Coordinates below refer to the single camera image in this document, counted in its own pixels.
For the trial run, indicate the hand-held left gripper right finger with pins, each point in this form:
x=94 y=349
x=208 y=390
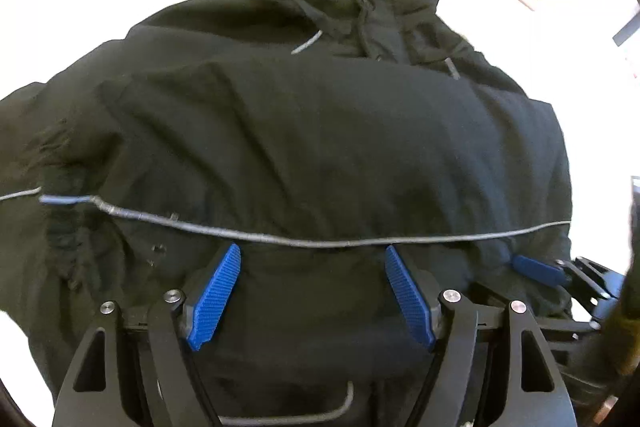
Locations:
x=407 y=294

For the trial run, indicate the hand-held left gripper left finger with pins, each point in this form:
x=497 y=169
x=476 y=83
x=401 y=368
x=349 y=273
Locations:
x=215 y=294

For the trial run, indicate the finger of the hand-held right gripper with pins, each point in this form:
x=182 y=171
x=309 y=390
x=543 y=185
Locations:
x=537 y=269

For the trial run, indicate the black hooded jacket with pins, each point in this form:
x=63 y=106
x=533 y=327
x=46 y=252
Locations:
x=300 y=132

